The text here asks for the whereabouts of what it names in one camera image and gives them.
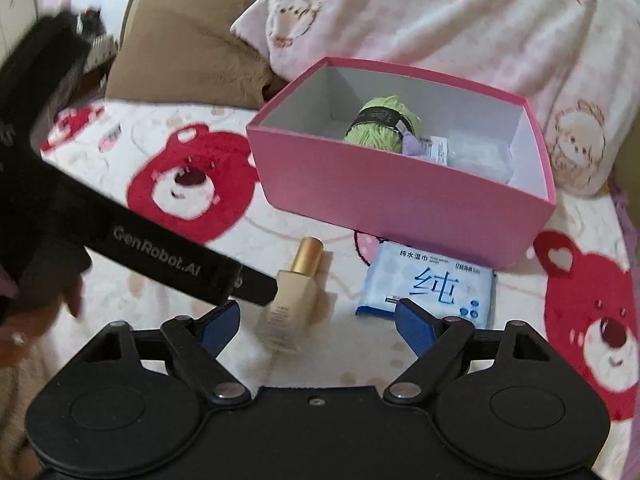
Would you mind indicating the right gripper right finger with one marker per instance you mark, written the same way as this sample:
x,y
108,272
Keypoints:
x,y
439,346

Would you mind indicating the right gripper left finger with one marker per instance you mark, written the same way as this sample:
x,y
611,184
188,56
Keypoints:
x,y
194,346

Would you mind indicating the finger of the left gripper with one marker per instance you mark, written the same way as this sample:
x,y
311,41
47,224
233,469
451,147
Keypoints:
x,y
254,286

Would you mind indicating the gold cap foundation bottle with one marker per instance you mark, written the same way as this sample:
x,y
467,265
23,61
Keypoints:
x,y
282,324

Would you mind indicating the blue wet wipes pack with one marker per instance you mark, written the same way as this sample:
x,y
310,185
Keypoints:
x,y
441,285

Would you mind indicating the pink cardboard box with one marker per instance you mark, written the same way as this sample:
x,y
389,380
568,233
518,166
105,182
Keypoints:
x,y
306,166

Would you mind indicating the clear plastic packet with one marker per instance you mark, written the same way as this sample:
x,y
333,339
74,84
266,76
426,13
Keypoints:
x,y
484,157

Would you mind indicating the small purple plush toy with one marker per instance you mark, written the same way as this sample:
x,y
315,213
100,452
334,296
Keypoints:
x,y
413,146

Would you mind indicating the green yarn ball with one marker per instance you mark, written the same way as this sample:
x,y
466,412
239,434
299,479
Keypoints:
x,y
381,123

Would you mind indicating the person's left hand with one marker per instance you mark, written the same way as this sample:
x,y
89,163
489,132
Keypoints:
x,y
35,324

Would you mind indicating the brown pillow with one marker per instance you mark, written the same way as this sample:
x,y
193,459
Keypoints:
x,y
182,51

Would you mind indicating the pink cartoon print pillow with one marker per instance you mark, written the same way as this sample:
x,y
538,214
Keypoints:
x,y
576,61

